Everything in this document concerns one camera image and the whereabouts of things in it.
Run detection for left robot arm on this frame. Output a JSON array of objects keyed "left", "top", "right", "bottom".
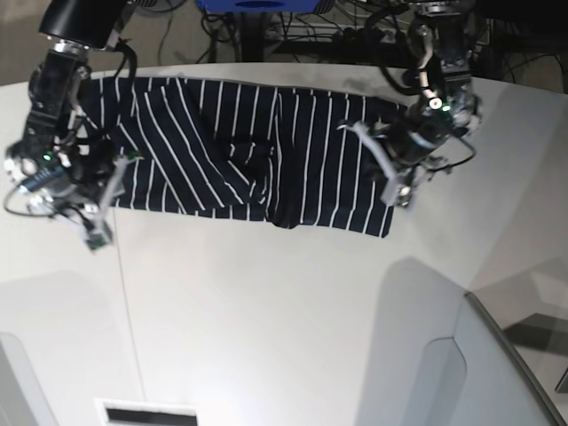
[{"left": 378, "top": 1, "right": 481, "bottom": 170}]

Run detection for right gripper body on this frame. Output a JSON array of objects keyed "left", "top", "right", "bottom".
[{"left": 26, "top": 141, "right": 120, "bottom": 213}]

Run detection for navy white striped t-shirt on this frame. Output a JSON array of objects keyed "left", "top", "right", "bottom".
[{"left": 82, "top": 77, "right": 400, "bottom": 237}]

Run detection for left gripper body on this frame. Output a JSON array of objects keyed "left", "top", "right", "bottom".
[{"left": 381, "top": 113, "right": 453, "bottom": 171}]

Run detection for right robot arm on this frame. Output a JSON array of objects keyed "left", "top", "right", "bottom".
[{"left": 4, "top": 1, "right": 138, "bottom": 217}]

